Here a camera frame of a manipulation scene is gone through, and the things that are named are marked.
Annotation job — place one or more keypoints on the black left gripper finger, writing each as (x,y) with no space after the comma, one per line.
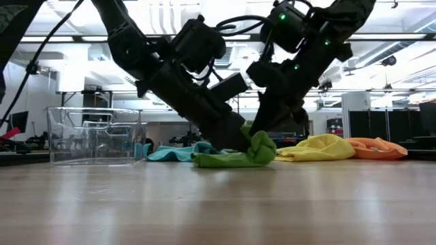
(231,136)

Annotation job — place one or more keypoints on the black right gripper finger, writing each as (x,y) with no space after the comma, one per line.
(272,115)

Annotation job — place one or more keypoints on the green microfiber towel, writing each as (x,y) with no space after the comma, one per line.
(262,153)

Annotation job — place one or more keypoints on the yellow microfiber towel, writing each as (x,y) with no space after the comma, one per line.
(320,148)

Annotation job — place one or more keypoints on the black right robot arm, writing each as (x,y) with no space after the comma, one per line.
(340,20)

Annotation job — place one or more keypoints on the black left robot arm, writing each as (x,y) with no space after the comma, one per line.
(129,44)

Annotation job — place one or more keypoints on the blue microfiber towel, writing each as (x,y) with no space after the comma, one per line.
(170,154)

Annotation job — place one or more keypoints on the orange microfiber towel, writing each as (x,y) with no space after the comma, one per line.
(378,149)

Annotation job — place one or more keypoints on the clear plastic basket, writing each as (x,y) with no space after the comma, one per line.
(58,153)

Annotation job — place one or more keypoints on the dark robot rig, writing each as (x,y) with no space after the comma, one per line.
(184,139)

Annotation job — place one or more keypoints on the rack with red bins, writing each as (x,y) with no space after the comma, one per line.
(334,131)

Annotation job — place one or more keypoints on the dark partition panels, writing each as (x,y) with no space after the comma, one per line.
(378,126)

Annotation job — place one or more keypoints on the dark monitor screen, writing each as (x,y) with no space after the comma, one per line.
(428,117)

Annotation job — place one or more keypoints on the black office desk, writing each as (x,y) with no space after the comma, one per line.
(422,141)

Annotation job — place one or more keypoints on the small dark monitor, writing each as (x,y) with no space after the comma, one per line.
(19,120)

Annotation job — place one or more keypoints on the black folded stand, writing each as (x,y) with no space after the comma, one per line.
(15,146)

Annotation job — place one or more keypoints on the red flat bar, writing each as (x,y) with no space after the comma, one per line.
(10,132)

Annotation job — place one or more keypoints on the black ceiling camera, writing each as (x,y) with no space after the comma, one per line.
(389,61)
(326,85)
(35,70)

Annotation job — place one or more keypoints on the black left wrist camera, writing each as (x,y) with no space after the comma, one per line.
(228,86)

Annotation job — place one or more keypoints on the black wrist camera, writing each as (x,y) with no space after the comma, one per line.
(265,73)
(228,86)

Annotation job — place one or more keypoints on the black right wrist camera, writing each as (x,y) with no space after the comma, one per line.
(265,73)

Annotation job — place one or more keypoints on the black table frame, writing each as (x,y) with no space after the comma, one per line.
(85,92)

